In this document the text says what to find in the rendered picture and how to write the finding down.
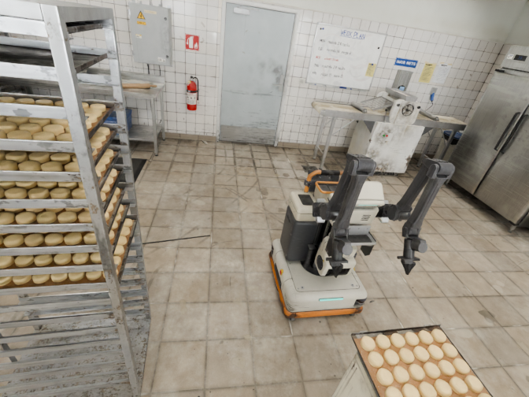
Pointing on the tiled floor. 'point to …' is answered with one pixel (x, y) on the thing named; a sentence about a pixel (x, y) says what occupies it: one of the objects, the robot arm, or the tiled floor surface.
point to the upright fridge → (499, 142)
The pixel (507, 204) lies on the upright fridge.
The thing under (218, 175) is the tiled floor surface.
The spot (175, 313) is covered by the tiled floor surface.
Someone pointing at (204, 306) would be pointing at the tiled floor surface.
